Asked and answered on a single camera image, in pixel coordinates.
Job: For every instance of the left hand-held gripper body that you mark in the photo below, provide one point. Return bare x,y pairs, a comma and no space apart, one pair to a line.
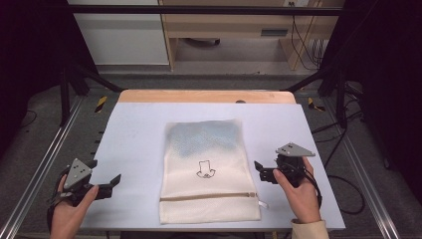
77,174

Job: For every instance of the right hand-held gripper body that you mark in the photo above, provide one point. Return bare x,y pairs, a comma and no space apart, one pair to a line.
292,162

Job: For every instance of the white mesh laundry bag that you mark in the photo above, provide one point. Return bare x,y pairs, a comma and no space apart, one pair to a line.
209,202

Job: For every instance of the person's right hand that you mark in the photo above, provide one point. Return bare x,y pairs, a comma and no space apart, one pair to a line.
302,202

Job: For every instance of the person's left hand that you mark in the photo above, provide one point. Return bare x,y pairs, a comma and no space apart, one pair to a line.
68,217

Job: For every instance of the white table mat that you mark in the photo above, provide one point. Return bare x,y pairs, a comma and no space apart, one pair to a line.
132,139

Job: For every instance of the black metal stand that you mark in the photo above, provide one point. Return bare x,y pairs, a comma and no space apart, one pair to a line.
340,96
64,96

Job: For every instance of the wooden table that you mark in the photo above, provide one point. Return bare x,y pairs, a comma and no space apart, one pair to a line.
199,96

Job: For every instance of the black curtain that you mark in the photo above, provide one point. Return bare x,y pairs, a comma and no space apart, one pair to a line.
388,83
26,49

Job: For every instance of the white cabinet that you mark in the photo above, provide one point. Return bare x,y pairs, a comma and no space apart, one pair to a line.
122,40

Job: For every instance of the light wooden desk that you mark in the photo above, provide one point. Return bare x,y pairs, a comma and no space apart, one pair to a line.
225,25

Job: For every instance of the black horizontal bar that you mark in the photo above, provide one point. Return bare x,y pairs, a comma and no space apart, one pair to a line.
205,10

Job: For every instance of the metal floor rail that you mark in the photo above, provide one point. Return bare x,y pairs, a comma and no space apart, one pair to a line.
36,169
361,169

